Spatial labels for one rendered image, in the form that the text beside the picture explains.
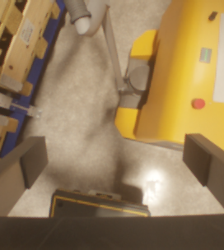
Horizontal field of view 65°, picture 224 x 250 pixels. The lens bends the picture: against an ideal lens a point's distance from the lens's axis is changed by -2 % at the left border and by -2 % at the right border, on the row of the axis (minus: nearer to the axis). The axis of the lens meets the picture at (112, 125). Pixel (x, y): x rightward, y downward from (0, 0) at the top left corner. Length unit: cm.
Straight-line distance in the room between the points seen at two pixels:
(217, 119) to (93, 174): 116
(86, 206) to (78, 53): 136
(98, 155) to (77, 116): 40
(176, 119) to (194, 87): 14
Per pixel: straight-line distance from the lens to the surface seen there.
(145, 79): 122
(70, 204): 139
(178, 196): 167
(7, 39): 172
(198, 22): 90
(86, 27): 36
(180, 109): 73
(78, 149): 166
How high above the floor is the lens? 158
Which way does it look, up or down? 80 degrees down
